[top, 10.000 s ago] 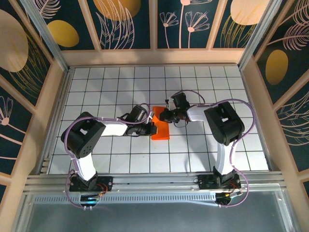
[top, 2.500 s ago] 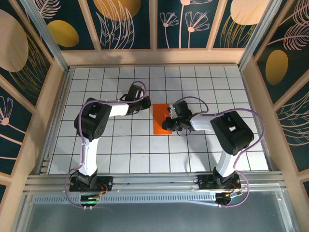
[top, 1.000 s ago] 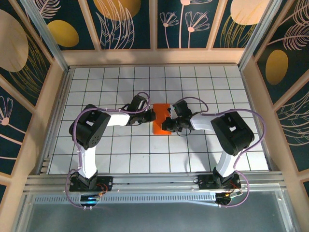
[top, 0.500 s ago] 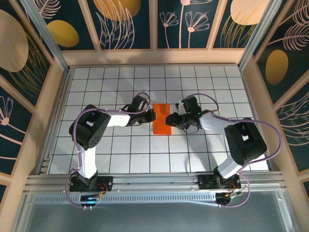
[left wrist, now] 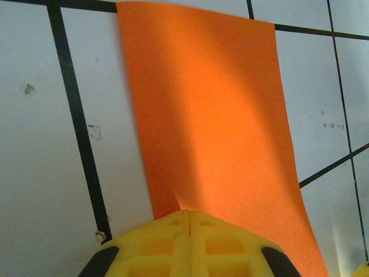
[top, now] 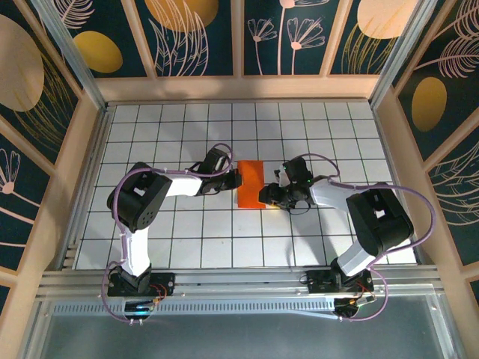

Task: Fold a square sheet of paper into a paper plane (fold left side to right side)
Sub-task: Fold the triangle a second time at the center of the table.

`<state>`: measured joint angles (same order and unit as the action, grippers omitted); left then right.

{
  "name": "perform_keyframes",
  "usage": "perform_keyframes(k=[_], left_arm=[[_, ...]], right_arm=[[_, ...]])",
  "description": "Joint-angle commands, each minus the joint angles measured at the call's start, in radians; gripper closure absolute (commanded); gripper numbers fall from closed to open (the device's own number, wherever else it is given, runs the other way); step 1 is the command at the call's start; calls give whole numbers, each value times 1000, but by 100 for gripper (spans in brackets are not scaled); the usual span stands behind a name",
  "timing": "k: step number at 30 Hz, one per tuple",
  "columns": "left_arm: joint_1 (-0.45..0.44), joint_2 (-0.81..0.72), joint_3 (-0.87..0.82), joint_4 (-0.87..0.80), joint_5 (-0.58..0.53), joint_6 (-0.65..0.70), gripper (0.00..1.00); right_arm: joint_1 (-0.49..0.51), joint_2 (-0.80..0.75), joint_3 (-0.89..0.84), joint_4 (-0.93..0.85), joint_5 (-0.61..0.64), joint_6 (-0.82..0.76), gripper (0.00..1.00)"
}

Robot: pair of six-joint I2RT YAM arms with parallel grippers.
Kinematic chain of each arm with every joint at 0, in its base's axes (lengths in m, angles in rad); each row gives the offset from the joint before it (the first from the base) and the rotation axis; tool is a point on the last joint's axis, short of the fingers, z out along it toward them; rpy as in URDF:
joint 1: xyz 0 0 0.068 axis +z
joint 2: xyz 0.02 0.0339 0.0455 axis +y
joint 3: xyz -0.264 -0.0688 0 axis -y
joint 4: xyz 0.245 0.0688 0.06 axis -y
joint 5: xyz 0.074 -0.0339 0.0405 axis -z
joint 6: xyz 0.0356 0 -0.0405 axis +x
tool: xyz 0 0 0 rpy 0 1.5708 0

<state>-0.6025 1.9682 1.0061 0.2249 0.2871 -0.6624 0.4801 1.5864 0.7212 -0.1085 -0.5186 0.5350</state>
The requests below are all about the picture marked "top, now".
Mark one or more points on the orange square paper sheet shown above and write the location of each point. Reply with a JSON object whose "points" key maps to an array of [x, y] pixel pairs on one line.
{"points": [[250, 179]]}

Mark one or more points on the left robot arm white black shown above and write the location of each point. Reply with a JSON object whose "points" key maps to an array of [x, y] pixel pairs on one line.
{"points": [[142, 202]]}

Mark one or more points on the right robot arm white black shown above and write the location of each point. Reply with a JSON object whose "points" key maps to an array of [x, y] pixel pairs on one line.
{"points": [[381, 224]]}

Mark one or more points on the grey metal sheet panel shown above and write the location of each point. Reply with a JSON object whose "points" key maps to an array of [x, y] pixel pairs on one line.
{"points": [[239, 336]]}

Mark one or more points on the aluminium front frame rail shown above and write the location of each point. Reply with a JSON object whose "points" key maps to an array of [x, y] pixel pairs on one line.
{"points": [[239, 280]]}

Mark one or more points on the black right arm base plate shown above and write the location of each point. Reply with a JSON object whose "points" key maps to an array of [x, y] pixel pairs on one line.
{"points": [[318, 282]]}

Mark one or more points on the aluminium side rail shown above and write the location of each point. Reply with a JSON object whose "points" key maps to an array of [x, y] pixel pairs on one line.
{"points": [[397, 179], [91, 179]]}

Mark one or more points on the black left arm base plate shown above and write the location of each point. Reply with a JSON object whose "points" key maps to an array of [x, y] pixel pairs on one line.
{"points": [[164, 280]]}

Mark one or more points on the aluminium corner post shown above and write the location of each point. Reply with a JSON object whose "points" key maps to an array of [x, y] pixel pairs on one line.
{"points": [[396, 56], [80, 71]]}

